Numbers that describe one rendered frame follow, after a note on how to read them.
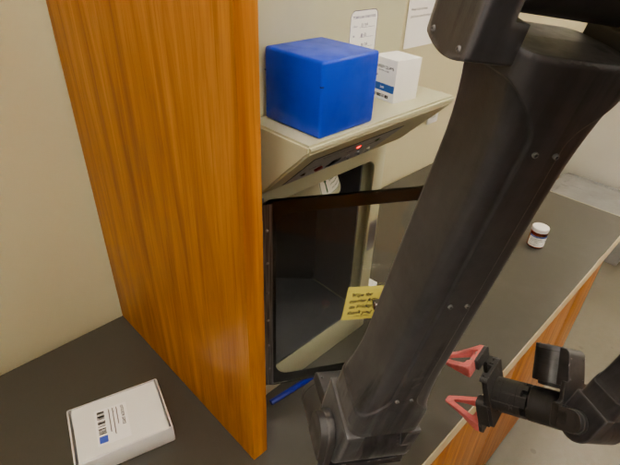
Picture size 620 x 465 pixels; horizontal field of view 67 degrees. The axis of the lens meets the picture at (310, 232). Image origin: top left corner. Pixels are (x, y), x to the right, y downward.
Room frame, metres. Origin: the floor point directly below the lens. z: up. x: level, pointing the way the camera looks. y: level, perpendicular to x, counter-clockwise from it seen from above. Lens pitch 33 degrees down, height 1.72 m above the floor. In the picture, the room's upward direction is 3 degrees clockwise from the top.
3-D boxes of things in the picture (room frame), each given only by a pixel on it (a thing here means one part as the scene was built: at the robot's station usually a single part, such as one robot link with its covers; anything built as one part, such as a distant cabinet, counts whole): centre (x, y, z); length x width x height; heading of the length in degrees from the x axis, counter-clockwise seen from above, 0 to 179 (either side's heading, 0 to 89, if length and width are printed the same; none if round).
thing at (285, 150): (0.66, -0.06, 1.46); 0.32 x 0.12 x 0.10; 136
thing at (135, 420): (0.51, 0.32, 0.96); 0.16 x 0.12 x 0.04; 120
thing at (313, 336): (0.63, -0.07, 1.19); 0.30 x 0.01 x 0.40; 106
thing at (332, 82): (0.60, 0.00, 1.56); 0.10 x 0.10 x 0.09; 46
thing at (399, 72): (0.71, -0.12, 1.54); 0.05 x 0.05 x 0.06; 39
